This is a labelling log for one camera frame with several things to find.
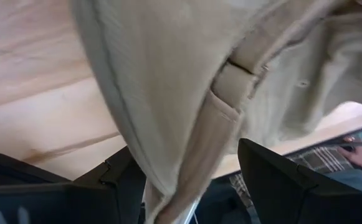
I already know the person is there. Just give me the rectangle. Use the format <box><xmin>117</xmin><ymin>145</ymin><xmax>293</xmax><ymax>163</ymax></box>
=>
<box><xmin>196</xmin><ymin>123</ymin><xmax>362</xmax><ymax>224</ymax></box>

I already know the beige baseball cap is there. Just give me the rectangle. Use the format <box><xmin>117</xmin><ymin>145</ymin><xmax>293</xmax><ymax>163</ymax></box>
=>
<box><xmin>71</xmin><ymin>0</ymin><xmax>362</xmax><ymax>224</ymax></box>

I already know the person's hand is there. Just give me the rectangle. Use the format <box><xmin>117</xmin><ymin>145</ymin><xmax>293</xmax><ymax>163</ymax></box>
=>
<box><xmin>337</xmin><ymin>136</ymin><xmax>362</xmax><ymax>175</ymax></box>

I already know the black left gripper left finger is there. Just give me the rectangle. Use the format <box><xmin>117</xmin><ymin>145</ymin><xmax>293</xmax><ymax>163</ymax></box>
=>
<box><xmin>0</xmin><ymin>145</ymin><xmax>147</xmax><ymax>224</ymax></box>

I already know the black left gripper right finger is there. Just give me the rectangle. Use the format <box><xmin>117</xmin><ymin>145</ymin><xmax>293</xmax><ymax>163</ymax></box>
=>
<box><xmin>237</xmin><ymin>138</ymin><xmax>362</xmax><ymax>224</ymax></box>

